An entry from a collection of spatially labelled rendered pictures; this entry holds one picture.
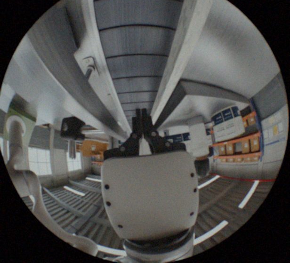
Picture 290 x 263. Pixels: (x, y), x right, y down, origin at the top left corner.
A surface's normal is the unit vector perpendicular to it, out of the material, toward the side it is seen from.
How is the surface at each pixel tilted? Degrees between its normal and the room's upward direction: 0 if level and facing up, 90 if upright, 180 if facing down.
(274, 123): 90
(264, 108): 90
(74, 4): 0
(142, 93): 0
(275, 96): 90
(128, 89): 0
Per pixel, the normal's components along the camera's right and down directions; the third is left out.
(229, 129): -0.84, -0.10
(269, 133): -0.99, 0.11
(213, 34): 0.10, 0.94
